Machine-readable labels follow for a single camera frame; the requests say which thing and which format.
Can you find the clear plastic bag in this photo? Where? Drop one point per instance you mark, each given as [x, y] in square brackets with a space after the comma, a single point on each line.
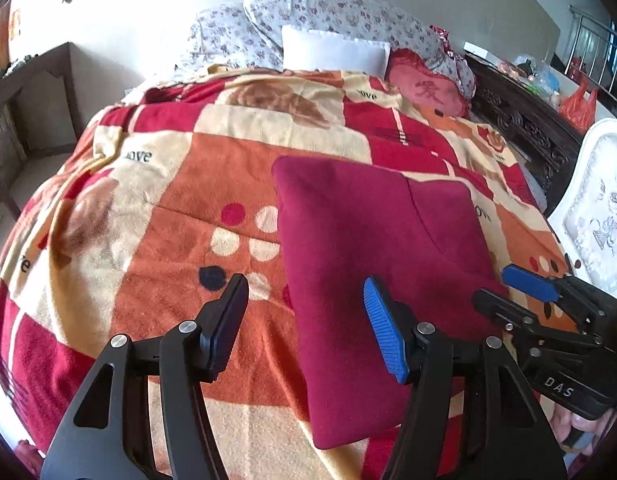
[545, 82]

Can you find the orange plastic bag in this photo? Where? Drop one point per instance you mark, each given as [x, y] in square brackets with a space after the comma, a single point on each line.
[578, 107]

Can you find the dark carved wooden cabinet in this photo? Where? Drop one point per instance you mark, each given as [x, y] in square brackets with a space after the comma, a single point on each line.
[518, 110]

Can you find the wooden side cabinet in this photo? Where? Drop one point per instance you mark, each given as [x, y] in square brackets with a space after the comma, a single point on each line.
[43, 90]

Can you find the wooden framed window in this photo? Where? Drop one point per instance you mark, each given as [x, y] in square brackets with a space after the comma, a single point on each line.
[1, 45]

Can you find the white pillow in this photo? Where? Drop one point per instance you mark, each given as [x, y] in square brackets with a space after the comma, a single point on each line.
[333, 50]

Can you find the white flat box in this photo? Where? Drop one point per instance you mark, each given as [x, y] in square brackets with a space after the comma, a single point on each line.
[481, 50]

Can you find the red heart cushion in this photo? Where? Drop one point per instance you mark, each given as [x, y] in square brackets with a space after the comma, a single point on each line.
[423, 85]

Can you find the person's right hand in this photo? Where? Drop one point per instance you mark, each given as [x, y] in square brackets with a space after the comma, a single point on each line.
[568, 425]

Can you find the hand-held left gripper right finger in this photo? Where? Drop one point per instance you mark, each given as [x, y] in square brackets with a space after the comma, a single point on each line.
[386, 330]

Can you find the red orange printed blanket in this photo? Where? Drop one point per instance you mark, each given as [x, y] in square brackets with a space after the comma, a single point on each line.
[163, 220]

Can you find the small floral pillow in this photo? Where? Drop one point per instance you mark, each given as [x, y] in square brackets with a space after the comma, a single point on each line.
[223, 35]

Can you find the white upholstered chair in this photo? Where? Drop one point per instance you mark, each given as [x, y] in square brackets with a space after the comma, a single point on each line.
[598, 210]

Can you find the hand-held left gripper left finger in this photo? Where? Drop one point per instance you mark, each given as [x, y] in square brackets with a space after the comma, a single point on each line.
[226, 320]

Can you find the large floral pillow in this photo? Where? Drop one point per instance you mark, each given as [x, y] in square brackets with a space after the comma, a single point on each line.
[338, 10]

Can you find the maroon fleece sweater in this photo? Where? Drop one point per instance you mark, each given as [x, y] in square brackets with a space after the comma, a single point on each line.
[368, 230]

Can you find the metal railing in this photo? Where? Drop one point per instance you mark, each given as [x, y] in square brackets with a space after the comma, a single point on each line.
[599, 25]

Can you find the red shiny wrapper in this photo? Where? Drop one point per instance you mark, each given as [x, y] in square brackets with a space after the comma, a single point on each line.
[443, 40]

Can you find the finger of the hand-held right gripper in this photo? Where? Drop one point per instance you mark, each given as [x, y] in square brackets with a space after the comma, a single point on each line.
[528, 282]
[503, 310]

